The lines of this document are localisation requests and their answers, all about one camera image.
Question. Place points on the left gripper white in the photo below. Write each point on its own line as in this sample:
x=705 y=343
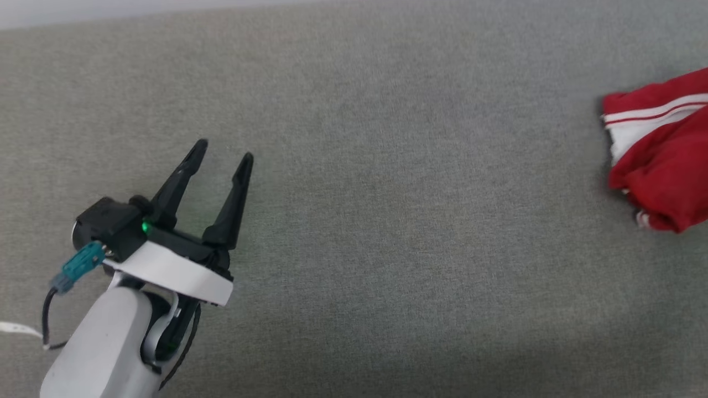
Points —
x=177 y=271

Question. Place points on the red basketball jersey white sleeves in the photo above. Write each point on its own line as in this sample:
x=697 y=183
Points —
x=664 y=160

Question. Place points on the grey fabric sofa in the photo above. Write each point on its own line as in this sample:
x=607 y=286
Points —
x=387 y=221

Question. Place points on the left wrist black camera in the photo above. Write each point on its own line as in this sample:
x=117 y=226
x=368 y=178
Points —
x=108 y=224

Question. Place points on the left camera teal connector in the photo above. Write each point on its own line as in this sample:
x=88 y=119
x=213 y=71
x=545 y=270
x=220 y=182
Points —
x=80 y=265

